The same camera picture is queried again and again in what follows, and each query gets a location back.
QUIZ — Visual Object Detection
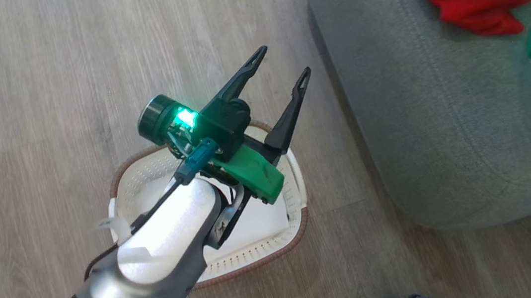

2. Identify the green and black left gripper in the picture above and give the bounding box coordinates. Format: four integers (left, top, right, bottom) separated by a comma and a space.
130, 40, 326, 220

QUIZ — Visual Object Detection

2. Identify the grey fabric sofa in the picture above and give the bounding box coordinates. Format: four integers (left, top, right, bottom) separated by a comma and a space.
303, 0, 531, 246

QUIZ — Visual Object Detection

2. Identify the white laundry basket brown rim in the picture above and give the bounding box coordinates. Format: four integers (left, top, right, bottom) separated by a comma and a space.
103, 115, 316, 298

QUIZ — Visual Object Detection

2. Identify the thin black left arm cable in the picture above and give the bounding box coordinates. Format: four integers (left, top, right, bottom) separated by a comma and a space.
72, 170, 200, 281

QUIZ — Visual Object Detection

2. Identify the white cable label tag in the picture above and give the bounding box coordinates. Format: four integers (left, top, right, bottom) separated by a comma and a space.
91, 214, 152, 269

